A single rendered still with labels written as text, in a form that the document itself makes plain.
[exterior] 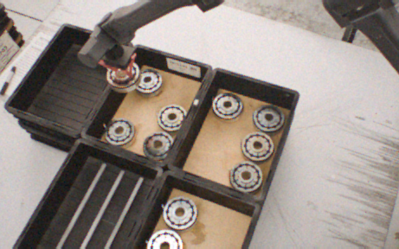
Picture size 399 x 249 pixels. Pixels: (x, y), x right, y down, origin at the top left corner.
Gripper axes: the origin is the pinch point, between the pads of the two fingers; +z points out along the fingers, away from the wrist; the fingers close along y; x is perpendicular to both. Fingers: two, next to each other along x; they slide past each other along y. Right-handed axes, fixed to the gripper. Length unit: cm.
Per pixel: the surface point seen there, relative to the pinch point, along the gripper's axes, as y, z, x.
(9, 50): -104, 64, 27
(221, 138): 31.6, 22.4, -1.1
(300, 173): 59, 36, 2
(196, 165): 28.1, 21.9, -12.9
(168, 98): 8.4, 21.8, 7.0
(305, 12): 29, 110, 143
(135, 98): -2.5, 21.3, 2.7
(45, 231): -6, 19, -50
